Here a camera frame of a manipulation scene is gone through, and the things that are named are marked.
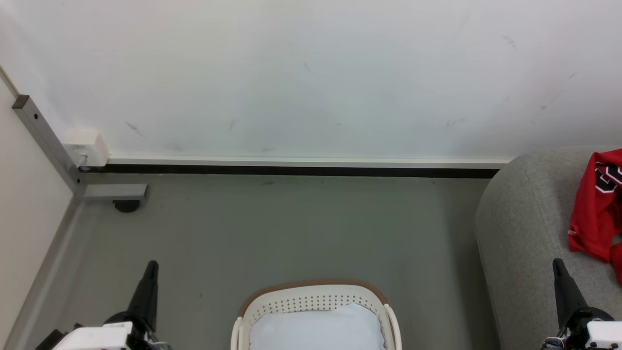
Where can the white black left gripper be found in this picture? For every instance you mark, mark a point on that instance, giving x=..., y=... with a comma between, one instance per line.
x=97, y=336

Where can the black and white baseboard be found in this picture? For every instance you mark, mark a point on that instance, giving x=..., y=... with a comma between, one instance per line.
x=291, y=167

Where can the light blue cloth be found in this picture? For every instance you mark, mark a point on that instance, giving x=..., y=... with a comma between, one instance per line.
x=318, y=328

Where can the cream perforated laundry basket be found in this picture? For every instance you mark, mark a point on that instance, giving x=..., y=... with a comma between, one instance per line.
x=316, y=296

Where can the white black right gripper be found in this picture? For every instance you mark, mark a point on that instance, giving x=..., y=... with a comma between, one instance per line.
x=600, y=335

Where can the grey fabric sofa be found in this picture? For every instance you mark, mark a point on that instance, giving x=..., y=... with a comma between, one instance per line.
x=529, y=233

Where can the black round frame foot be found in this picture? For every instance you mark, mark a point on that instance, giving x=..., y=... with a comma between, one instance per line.
x=126, y=206

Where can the beige partition panel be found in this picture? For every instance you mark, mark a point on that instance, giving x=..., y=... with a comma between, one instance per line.
x=24, y=218

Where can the white wall socket box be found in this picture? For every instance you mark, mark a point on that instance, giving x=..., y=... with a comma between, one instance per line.
x=87, y=147

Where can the red clothing with print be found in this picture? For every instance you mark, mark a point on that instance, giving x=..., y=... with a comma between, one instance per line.
x=595, y=214

